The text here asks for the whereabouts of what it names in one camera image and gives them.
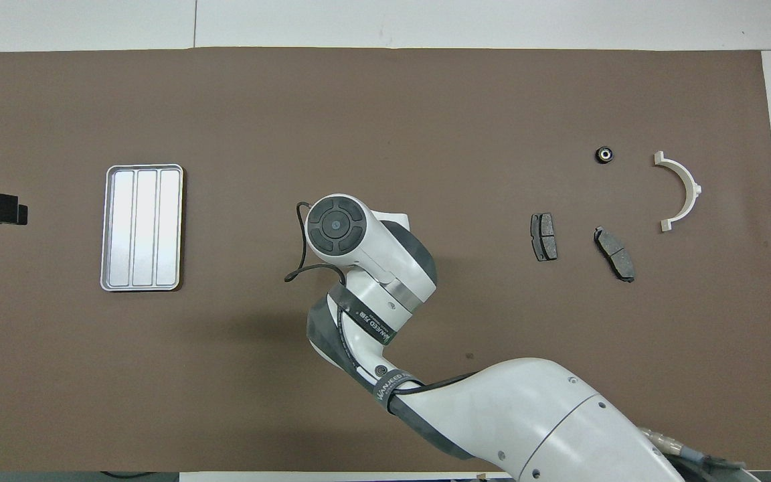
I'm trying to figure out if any silver metal tray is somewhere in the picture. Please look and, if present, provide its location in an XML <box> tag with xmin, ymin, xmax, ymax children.
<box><xmin>100</xmin><ymin>164</ymin><xmax>184</xmax><ymax>293</ymax></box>

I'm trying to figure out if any white semicircular plastic bracket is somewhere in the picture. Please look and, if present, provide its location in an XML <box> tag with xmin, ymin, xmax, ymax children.
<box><xmin>653</xmin><ymin>151</ymin><xmax>703</xmax><ymax>233</ymax></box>

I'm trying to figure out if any rectangular dark brake pad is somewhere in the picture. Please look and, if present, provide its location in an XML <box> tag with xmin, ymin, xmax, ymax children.
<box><xmin>530</xmin><ymin>213</ymin><xmax>558</xmax><ymax>262</ymax></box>

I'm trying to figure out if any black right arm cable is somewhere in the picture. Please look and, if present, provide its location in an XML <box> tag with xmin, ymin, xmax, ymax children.
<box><xmin>283</xmin><ymin>200</ymin><xmax>441</xmax><ymax>404</ymax></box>

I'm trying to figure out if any brown table mat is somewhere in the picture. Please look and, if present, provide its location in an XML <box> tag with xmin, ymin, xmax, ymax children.
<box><xmin>0</xmin><ymin>47</ymin><xmax>771</xmax><ymax>473</ymax></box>

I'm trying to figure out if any curved dark brake pad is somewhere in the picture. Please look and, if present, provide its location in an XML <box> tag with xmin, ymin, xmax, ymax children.
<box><xmin>593</xmin><ymin>226</ymin><xmax>636</xmax><ymax>283</ymax></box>

